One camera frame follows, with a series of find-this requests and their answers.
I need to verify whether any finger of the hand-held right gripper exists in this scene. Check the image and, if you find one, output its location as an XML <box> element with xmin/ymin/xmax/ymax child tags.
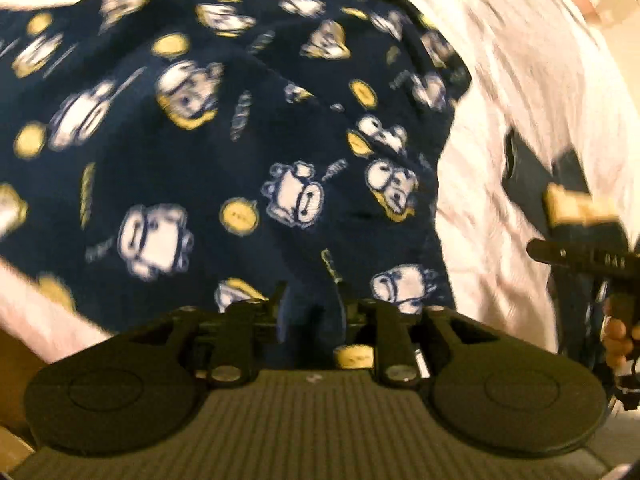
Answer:
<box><xmin>526</xmin><ymin>236</ymin><xmax>598</xmax><ymax>270</ymax></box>

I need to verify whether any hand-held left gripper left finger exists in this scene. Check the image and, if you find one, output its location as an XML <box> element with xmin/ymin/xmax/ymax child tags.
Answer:
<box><xmin>117</xmin><ymin>280</ymin><xmax>291</xmax><ymax>388</ymax></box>

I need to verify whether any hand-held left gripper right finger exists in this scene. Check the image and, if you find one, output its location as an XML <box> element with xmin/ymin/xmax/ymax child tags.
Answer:
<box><xmin>332</xmin><ymin>280</ymin><xmax>501</xmax><ymax>388</ymax></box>

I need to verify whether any navy cartoon print fleece pajama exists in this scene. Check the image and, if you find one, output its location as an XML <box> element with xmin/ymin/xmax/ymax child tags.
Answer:
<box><xmin>0</xmin><ymin>0</ymin><xmax>626</xmax><ymax>361</ymax></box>

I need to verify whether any person's right hand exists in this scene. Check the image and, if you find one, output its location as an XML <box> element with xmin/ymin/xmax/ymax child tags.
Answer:
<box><xmin>601</xmin><ymin>297</ymin><xmax>640</xmax><ymax>371</ymax></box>

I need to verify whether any pink grey striped bed blanket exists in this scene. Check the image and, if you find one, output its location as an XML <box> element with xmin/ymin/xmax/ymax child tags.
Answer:
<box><xmin>0</xmin><ymin>0</ymin><xmax>640</xmax><ymax>366</ymax></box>

